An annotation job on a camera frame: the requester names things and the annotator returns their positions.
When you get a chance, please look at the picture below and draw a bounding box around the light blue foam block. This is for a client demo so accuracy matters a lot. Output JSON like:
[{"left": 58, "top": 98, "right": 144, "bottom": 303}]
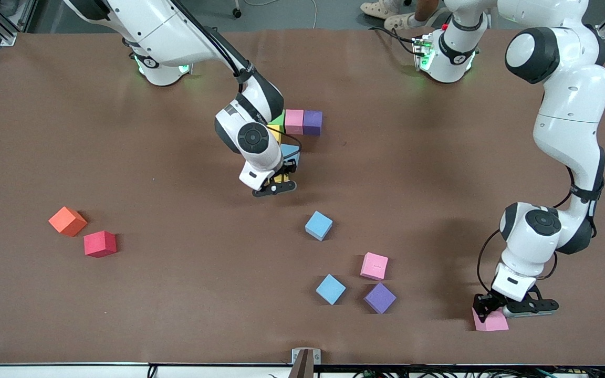
[
  {"left": 280, "top": 143, "right": 301, "bottom": 169},
  {"left": 316, "top": 274, "right": 347, "bottom": 306},
  {"left": 305, "top": 211, "right": 334, "bottom": 242}
]

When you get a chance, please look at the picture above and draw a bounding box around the pink foam block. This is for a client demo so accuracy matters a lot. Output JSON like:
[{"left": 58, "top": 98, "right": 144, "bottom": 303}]
[
  {"left": 360, "top": 252, "right": 389, "bottom": 281},
  {"left": 472, "top": 307, "right": 509, "bottom": 332},
  {"left": 285, "top": 109, "right": 305, "bottom": 135}
]

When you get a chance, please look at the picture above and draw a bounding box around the purple foam block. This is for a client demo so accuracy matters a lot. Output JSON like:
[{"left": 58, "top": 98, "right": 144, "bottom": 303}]
[
  {"left": 363, "top": 282, "right": 397, "bottom": 314},
  {"left": 303, "top": 110, "right": 324, "bottom": 137}
]

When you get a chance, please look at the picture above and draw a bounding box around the red foam block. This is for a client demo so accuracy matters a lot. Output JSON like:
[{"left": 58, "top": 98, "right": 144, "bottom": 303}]
[{"left": 84, "top": 230, "right": 118, "bottom": 258}]

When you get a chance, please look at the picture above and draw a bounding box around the foot in beige sandal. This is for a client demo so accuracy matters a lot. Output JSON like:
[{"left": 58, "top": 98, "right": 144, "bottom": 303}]
[
  {"left": 383, "top": 13, "right": 430, "bottom": 32},
  {"left": 360, "top": 0, "right": 401, "bottom": 20}
]

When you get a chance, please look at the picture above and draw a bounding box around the orange foam block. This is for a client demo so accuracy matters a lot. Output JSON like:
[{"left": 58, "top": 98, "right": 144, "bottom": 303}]
[{"left": 48, "top": 206, "right": 88, "bottom": 237}]

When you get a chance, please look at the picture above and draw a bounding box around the brown table cover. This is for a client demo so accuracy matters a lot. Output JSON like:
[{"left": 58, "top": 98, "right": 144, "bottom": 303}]
[{"left": 0, "top": 27, "right": 605, "bottom": 366}]

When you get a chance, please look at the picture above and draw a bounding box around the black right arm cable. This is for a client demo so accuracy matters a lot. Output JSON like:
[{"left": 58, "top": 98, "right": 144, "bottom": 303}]
[{"left": 280, "top": 130, "right": 304, "bottom": 159}]

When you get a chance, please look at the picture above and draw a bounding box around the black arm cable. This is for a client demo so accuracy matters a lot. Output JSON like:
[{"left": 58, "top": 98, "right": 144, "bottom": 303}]
[
  {"left": 280, "top": 130, "right": 304, "bottom": 159},
  {"left": 476, "top": 168, "right": 605, "bottom": 302}
]

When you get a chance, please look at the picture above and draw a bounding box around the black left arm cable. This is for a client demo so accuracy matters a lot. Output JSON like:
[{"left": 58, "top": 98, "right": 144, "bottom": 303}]
[{"left": 476, "top": 168, "right": 605, "bottom": 302}]

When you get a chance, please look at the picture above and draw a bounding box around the white floor cable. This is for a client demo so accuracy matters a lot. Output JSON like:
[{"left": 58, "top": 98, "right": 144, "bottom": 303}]
[{"left": 244, "top": 0, "right": 318, "bottom": 29}]

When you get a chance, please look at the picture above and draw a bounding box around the black base power cable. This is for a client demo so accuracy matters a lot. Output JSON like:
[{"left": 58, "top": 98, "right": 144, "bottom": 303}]
[{"left": 370, "top": 25, "right": 420, "bottom": 56}]

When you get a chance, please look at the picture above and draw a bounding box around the grey metal camera bracket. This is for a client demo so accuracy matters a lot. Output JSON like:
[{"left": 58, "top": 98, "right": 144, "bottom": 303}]
[{"left": 291, "top": 348, "right": 321, "bottom": 378}]

